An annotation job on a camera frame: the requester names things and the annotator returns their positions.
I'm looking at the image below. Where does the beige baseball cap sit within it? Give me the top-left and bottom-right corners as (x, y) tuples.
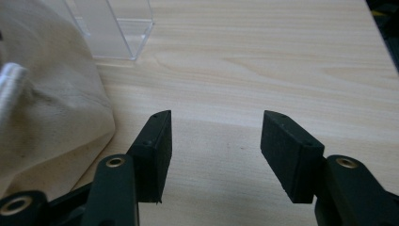
(0, 0), (117, 200)

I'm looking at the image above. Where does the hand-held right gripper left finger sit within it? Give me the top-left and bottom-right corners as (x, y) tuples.
(126, 109), (173, 203)

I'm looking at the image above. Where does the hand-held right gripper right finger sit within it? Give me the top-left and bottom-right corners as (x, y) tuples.
(260, 109), (326, 204)

